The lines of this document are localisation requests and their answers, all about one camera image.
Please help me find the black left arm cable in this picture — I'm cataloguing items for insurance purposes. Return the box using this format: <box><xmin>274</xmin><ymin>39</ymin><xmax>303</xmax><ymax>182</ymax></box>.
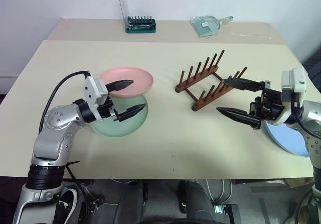
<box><xmin>39</xmin><ymin>70</ymin><xmax>91</xmax><ymax>137</ymax></box>

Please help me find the clear plastic strip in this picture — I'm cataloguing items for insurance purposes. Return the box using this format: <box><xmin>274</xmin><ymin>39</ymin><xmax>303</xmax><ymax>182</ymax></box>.
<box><xmin>232</xmin><ymin>31</ymin><xmax>273</xmax><ymax>39</ymax></box>

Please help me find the grey cable loop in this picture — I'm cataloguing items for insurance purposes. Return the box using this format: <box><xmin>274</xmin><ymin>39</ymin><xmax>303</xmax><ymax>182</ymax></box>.
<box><xmin>205</xmin><ymin>178</ymin><xmax>231</xmax><ymax>202</ymax></box>

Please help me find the black ribbed object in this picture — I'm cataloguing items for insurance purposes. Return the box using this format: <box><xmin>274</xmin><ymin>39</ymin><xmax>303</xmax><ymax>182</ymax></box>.
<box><xmin>300</xmin><ymin>42</ymin><xmax>321</xmax><ymax>84</ymax></box>

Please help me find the wooden dish rack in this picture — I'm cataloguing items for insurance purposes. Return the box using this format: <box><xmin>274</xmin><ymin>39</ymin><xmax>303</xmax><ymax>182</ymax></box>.
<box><xmin>175</xmin><ymin>49</ymin><xmax>248</xmax><ymax>111</ymax></box>

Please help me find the small black connector box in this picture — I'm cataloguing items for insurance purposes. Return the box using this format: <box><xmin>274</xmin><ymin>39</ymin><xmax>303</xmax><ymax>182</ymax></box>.
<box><xmin>82</xmin><ymin>198</ymin><xmax>105</xmax><ymax>224</ymax></box>

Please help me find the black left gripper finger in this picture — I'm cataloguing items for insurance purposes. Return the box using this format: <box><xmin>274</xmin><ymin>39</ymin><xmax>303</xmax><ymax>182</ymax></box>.
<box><xmin>115</xmin><ymin>103</ymin><xmax>147</xmax><ymax>123</ymax></box>
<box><xmin>105</xmin><ymin>79</ymin><xmax>134</xmax><ymax>93</ymax></box>

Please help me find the pink plate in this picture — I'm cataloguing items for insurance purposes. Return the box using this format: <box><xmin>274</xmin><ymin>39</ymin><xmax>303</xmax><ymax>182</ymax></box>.
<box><xmin>99</xmin><ymin>67</ymin><xmax>154</xmax><ymax>98</ymax></box>

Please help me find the green plate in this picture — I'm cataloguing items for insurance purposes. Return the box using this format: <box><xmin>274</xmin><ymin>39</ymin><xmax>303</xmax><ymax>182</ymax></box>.
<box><xmin>89</xmin><ymin>93</ymin><xmax>149</xmax><ymax>137</ymax></box>

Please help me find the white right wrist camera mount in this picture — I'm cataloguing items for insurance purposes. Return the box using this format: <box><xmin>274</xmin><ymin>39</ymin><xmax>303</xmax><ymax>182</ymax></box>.
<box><xmin>281</xmin><ymin>67</ymin><xmax>307</xmax><ymax>103</ymax></box>

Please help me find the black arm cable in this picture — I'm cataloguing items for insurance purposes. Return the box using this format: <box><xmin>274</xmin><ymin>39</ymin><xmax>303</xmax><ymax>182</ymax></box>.
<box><xmin>39</xmin><ymin>70</ymin><xmax>91</xmax><ymax>137</ymax></box>
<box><xmin>290</xmin><ymin>100</ymin><xmax>321</xmax><ymax>139</ymax></box>

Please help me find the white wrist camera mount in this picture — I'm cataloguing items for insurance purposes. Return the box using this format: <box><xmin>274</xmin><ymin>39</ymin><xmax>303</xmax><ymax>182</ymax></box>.
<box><xmin>281</xmin><ymin>67</ymin><xmax>307</xmax><ymax>103</ymax></box>
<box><xmin>84</xmin><ymin>76</ymin><xmax>111</xmax><ymax>122</ymax></box>

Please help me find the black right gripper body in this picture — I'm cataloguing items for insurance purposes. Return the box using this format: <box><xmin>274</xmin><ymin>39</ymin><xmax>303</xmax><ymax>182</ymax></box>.
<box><xmin>249</xmin><ymin>80</ymin><xmax>285</xmax><ymax>121</ymax></box>

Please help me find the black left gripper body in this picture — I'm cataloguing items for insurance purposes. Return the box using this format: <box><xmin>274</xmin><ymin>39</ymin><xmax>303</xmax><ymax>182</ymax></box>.
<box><xmin>96</xmin><ymin>95</ymin><xmax>121</xmax><ymax>122</ymax></box>

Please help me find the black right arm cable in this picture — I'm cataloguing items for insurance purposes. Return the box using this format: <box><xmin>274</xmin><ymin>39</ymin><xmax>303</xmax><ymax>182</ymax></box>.
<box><xmin>290</xmin><ymin>100</ymin><xmax>321</xmax><ymax>139</ymax></box>

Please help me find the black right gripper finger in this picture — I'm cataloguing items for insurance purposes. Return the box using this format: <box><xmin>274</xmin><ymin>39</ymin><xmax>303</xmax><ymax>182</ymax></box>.
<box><xmin>222</xmin><ymin>75</ymin><xmax>262</xmax><ymax>92</ymax></box>
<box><xmin>216</xmin><ymin>106</ymin><xmax>263</xmax><ymax>131</ymax></box>

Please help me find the blue plate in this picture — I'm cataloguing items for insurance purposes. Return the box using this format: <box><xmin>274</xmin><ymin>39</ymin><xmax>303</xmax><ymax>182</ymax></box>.
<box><xmin>263</xmin><ymin>121</ymin><xmax>311</xmax><ymax>157</ymax></box>

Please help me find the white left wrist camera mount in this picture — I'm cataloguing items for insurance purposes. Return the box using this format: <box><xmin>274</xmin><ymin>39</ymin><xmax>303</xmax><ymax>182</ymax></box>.
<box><xmin>84</xmin><ymin>76</ymin><xmax>111</xmax><ymax>122</ymax></box>

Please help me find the green screwdriver bit set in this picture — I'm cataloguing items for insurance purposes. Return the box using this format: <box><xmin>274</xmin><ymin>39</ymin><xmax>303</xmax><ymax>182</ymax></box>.
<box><xmin>117</xmin><ymin>0</ymin><xmax>157</xmax><ymax>34</ymax></box>

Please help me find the black box with metal clamp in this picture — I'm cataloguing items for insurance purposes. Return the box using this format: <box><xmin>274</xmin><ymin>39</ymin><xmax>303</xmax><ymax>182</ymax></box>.
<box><xmin>213</xmin><ymin>203</ymin><xmax>241</xmax><ymax>224</ymax></box>

